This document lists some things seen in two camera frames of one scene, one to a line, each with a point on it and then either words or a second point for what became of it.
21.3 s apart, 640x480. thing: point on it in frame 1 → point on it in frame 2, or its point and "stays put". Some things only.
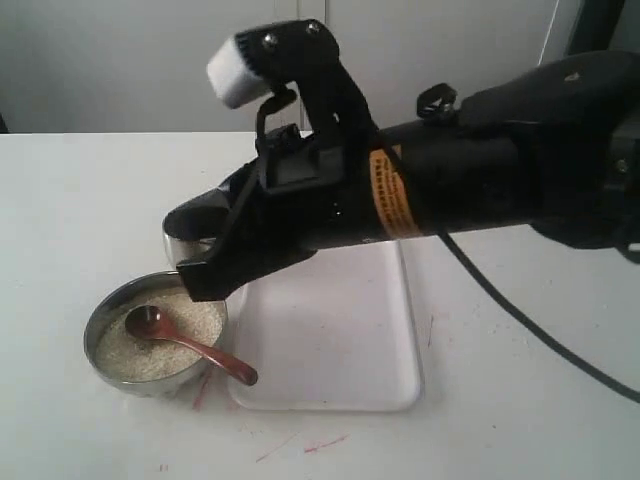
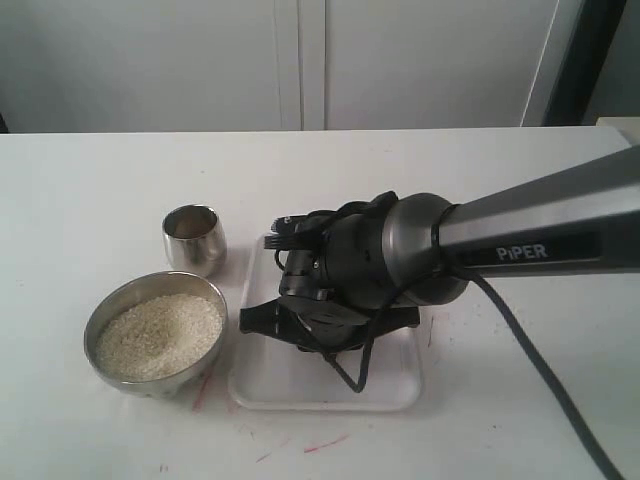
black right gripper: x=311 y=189 → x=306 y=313
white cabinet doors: x=139 y=66 stays put
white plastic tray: x=336 y=331 stays put
